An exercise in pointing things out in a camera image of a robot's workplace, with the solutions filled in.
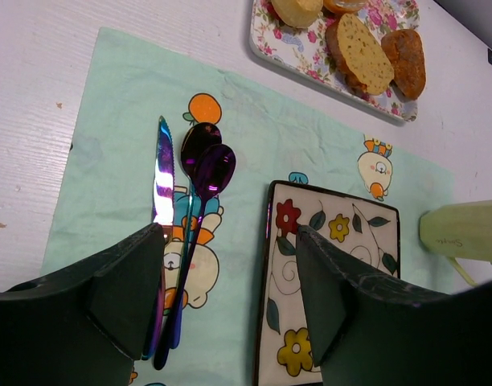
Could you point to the iridescent knife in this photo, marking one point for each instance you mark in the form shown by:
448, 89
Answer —
163, 214

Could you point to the purple spoon lower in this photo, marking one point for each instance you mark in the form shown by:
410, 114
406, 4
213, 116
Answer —
213, 172

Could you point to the purple spoon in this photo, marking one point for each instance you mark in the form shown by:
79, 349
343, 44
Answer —
213, 172
200, 137

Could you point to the round pale bread roll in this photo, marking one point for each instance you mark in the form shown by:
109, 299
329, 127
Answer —
298, 13

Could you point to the floral serving tray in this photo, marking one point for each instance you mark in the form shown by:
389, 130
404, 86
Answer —
304, 51

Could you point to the mint green placemat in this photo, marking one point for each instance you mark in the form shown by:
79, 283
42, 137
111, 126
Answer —
106, 190

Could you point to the brown crusty bread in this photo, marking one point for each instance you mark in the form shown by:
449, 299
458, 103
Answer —
404, 50

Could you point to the purple spoon upper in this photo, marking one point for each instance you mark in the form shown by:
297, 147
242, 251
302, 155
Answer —
200, 137

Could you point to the herb bread slice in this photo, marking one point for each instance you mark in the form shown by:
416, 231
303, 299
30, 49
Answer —
358, 56

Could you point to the pale green mug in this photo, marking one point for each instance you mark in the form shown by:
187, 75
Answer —
461, 230

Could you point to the sesame bun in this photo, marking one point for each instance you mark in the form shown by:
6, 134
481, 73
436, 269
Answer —
344, 6

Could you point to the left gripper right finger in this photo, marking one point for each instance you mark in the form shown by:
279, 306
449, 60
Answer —
369, 328

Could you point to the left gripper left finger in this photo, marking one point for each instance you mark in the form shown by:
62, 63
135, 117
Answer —
85, 324

